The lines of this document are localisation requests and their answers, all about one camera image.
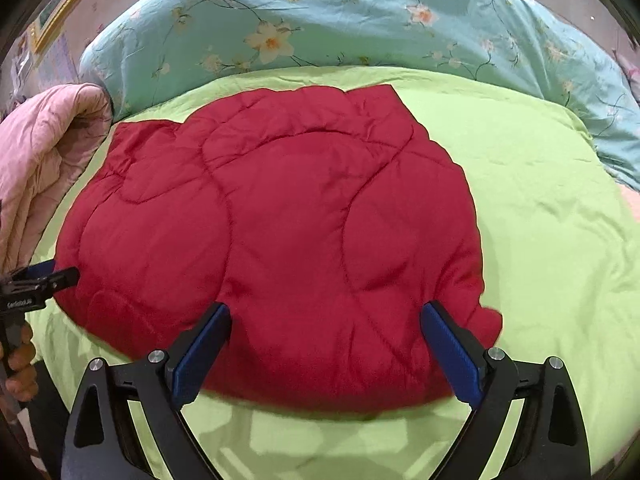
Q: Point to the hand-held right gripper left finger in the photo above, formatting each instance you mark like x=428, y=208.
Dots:
x=200, y=355

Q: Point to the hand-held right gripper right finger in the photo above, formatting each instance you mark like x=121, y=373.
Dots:
x=450, y=350

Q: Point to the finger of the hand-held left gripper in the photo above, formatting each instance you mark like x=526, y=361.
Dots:
x=57, y=279
x=41, y=269

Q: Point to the red quilted jacket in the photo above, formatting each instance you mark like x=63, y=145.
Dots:
x=280, y=240

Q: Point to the person's left hand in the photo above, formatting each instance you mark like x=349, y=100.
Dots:
x=22, y=360

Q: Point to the pink quilt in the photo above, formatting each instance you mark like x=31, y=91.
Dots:
x=45, y=160

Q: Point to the light green bed sheet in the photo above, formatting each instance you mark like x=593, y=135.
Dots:
x=540, y=240

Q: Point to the teal floral quilt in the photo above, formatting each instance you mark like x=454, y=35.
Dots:
x=360, y=20

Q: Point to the gold picture frame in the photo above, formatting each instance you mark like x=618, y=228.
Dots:
x=65, y=2

